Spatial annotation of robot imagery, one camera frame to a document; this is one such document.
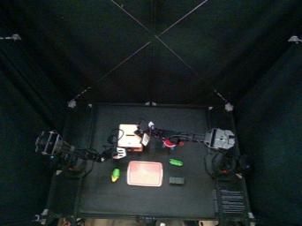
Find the red drawer with wooden knob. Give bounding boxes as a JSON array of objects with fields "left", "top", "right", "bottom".
[{"left": 126, "top": 146, "right": 146, "bottom": 154}]

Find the white box with orange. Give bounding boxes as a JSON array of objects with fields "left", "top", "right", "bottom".
[{"left": 116, "top": 124, "right": 144, "bottom": 149}]

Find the red plastic cup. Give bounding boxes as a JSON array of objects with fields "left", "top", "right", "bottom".
[{"left": 162, "top": 139, "right": 176, "bottom": 149}]

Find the green toy corn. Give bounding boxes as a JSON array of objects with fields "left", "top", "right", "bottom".
[{"left": 110, "top": 168, "right": 122, "bottom": 183}]

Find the red square tray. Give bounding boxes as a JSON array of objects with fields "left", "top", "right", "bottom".
[{"left": 126, "top": 160, "right": 164, "bottom": 188}]

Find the green toy vegetable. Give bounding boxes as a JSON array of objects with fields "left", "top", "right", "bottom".
[{"left": 168, "top": 158, "right": 186, "bottom": 167}]

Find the block with red dot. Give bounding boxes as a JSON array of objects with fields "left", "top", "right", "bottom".
[{"left": 168, "top": 176, "right": 186, "bottom": 185}]

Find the thin diagonal brace wire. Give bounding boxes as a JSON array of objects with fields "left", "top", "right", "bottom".
[
  {"left": 72, "top": 0, "right": 209, "bottom": 102},
  {"left": 108, "top": 0, "right": 231, "bottom": 104}
]

